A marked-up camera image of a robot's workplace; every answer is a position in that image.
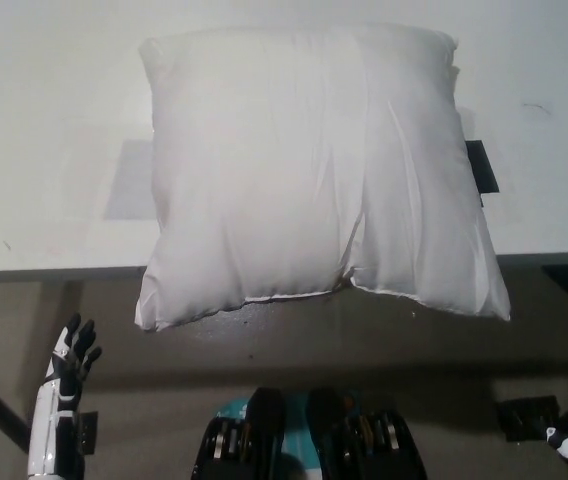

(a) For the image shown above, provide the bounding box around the black teal robot torso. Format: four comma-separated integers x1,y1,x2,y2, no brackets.
191,385,423,480

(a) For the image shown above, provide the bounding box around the white square pillow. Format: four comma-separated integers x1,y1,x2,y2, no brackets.
133,27,512,334

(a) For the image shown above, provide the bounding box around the black tape patch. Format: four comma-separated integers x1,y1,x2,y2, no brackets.
464,140,501,207

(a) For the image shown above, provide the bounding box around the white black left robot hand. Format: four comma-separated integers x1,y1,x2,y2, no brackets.
26,312,103,480

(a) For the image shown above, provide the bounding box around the black table foot plate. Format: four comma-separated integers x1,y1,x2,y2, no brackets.
77,410,100,456
495,395,563,443

